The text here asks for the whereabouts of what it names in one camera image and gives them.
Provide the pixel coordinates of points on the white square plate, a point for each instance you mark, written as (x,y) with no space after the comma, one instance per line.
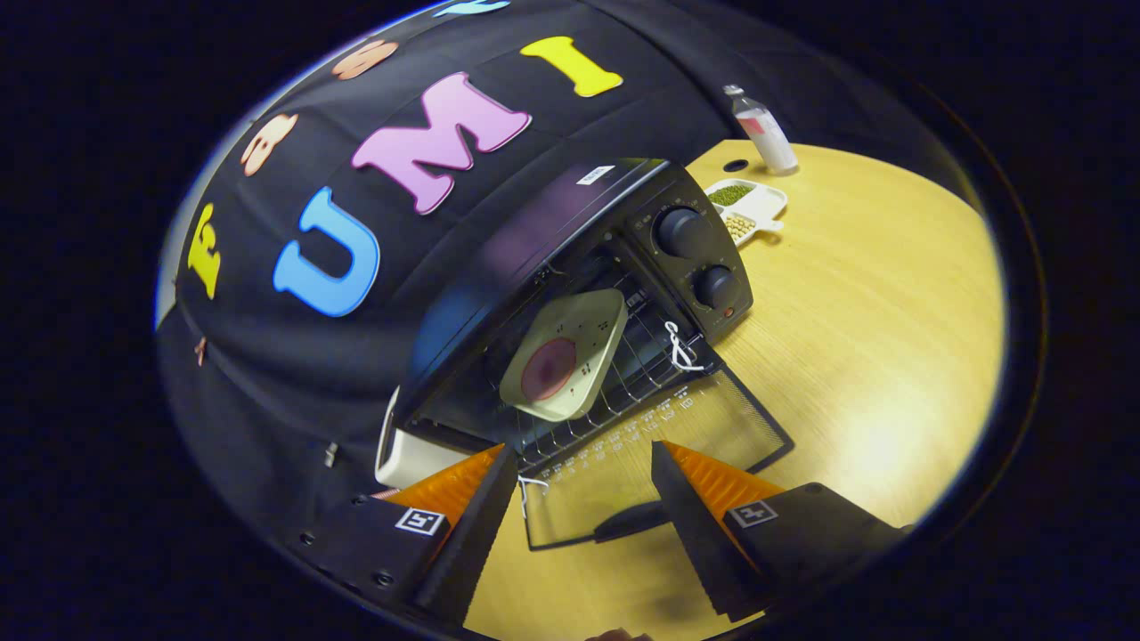
(579,320)

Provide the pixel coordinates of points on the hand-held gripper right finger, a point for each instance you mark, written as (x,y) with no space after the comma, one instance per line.
(695,534)

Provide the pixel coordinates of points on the white pop-up toaster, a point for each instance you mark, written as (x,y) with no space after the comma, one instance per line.
(410,458)

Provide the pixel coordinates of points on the pink round food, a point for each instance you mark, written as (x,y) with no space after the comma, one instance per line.
(548,369)

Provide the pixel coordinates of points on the copper clip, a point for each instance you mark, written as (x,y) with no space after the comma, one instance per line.
(200,352)

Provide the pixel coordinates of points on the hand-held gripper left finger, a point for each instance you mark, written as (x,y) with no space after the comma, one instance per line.
(472,534)

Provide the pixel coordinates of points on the black toaster oven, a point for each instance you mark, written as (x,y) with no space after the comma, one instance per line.
(695,267)

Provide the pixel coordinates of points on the silver clip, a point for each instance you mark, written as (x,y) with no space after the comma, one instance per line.
(330,454)

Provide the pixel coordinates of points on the clear plastic bottle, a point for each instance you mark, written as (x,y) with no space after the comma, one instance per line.
(770,138)

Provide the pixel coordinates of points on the white divided bean tray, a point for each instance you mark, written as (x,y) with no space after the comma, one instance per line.
(757,203)

